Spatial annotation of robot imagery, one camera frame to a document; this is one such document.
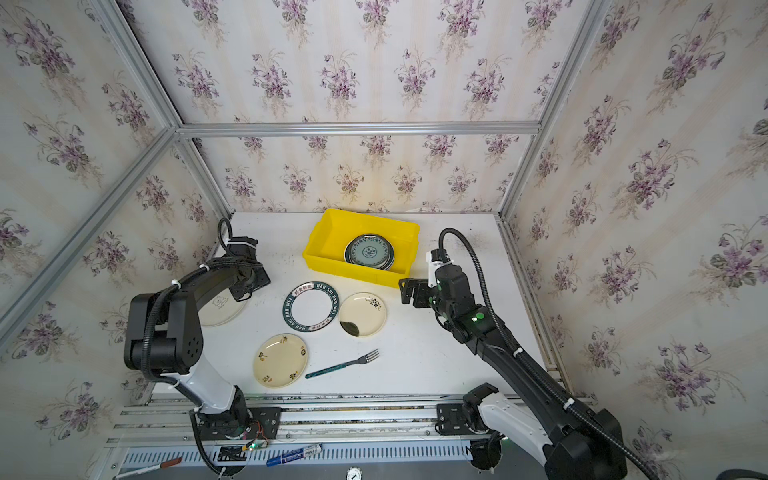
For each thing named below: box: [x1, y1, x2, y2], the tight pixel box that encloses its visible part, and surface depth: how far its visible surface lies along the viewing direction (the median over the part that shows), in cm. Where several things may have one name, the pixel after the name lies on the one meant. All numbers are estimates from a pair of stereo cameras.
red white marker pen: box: [113, 458, 182, 480], surface depth 69 cm
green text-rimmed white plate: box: [282, 281, 340, 333], surface depth 96 cm
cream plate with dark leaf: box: [338, 292, 387, 337], surface depth 94 cm
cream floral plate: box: [253, 333, 309, 389], surface depth 86 cm
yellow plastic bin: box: [303, 208, 420, 287], surface depth 106 cm
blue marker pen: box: [266, 443, 323, 467], surface depth 70 cm
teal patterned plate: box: [344, 233, 395, 271], surface depth 106 cm
